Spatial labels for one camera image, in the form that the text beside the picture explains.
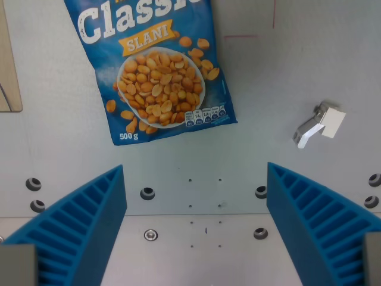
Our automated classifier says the small grey metal bracket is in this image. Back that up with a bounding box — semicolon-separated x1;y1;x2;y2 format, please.
292;100;347;150

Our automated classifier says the blue salted peanuts bag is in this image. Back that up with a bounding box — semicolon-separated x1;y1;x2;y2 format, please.
64;0;239;146

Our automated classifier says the silver countersunk screw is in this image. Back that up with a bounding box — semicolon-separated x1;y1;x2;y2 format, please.
143;228;159;242

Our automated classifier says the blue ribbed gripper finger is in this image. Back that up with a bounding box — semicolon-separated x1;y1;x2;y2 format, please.
1;164;128;286
266;161;381;286

